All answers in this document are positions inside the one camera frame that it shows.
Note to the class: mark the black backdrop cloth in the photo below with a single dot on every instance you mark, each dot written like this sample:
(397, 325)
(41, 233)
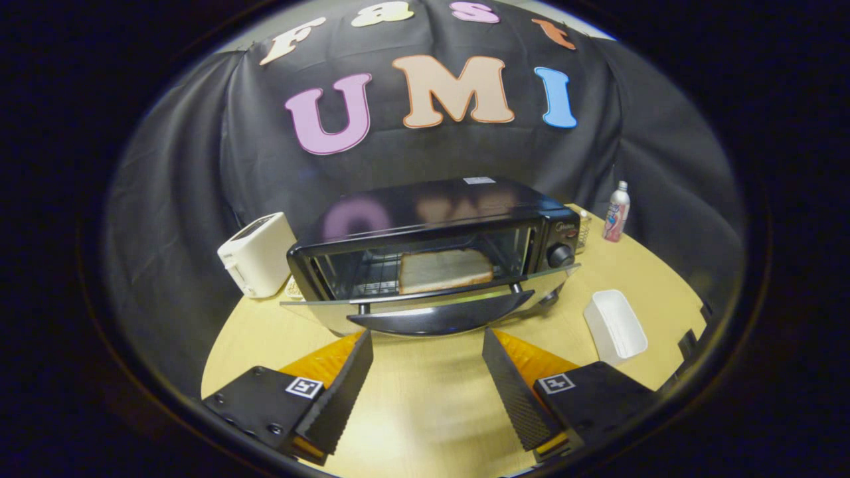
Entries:
(172, 199)

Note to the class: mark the white rectangular plastic tray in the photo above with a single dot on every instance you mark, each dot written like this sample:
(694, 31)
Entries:
(614, 325)

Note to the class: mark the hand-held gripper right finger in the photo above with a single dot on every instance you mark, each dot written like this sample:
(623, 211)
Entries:
(518, 392)

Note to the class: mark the black toaster oven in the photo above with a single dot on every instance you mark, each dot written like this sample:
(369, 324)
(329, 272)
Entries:
(431, 206)

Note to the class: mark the black table edge bracket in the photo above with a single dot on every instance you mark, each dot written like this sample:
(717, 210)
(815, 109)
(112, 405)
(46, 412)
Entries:
(688, 343)

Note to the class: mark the pink and white spray bottle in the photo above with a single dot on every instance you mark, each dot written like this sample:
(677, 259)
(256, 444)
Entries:
(616, 216)

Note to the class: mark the small patterned coaster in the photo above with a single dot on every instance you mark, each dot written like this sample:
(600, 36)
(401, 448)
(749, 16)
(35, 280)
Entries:
(293, 290)

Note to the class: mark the small glass jar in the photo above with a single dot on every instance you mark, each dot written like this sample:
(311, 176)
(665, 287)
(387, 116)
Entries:
(584, 232)

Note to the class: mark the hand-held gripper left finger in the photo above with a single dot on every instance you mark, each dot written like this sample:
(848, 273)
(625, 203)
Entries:
(339, 392)

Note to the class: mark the white pop-up toaster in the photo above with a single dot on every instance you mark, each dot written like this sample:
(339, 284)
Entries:
(262, 255)

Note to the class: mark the bread and lettuce sandwich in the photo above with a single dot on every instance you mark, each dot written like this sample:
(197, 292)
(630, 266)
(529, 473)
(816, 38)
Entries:
(445, 272)

